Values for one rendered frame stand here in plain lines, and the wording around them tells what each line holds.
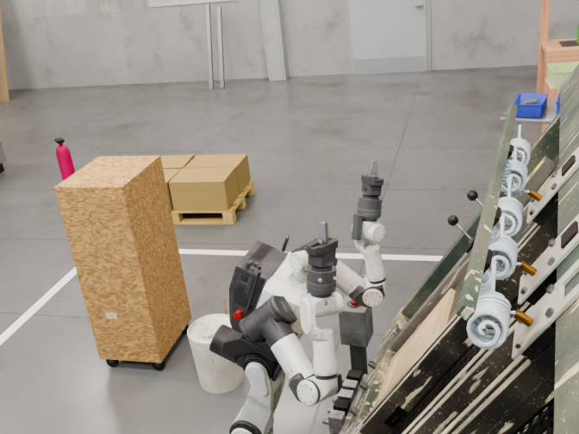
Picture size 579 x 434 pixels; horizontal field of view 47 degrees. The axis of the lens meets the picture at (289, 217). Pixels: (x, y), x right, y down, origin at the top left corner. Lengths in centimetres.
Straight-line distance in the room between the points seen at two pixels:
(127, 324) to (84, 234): 61
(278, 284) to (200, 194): 385
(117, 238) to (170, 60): 865
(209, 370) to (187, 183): 250
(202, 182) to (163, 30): 655
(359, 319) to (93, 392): 199
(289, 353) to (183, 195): 413
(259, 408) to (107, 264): 163
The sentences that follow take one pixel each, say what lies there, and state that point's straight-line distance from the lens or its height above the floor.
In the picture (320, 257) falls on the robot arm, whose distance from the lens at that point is 191.
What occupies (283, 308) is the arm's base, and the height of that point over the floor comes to 134.
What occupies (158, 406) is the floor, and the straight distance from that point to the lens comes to 404.
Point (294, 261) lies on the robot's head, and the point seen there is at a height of 143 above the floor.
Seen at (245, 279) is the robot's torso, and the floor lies 137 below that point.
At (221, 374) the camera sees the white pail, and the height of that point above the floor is 14.
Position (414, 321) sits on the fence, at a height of 104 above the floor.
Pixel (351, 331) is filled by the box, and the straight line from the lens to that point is 292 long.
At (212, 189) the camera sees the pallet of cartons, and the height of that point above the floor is 35.
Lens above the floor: 247
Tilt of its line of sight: 24 degrees down
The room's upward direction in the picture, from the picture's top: 6 degrees counter-clockwise
